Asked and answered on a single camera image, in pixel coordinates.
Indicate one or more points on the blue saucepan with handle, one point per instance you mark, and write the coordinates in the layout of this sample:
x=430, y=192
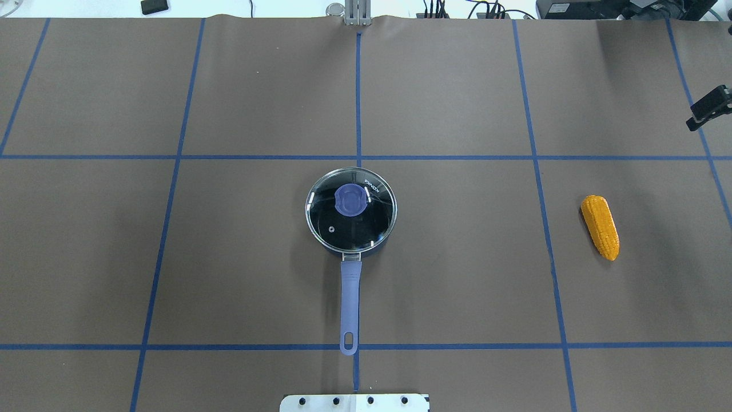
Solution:
x=351, y=268

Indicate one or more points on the glass lid with blue knob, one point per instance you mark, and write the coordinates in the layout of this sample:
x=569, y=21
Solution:
x=351, y=210

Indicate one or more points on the yellow plastic corn cob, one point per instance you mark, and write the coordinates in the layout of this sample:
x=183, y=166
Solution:
x=601, y=226

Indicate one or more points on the brown table mat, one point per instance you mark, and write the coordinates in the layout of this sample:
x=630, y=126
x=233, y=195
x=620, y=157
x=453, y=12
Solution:
x=155, y=254

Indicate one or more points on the small black box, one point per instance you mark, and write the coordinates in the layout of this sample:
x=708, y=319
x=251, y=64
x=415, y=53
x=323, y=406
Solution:
x=149, y=7

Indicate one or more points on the aluminium frame post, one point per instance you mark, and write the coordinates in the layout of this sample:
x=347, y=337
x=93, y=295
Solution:
x=353, y=12

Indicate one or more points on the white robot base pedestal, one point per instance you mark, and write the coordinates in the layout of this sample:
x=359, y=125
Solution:
x=356, y=402

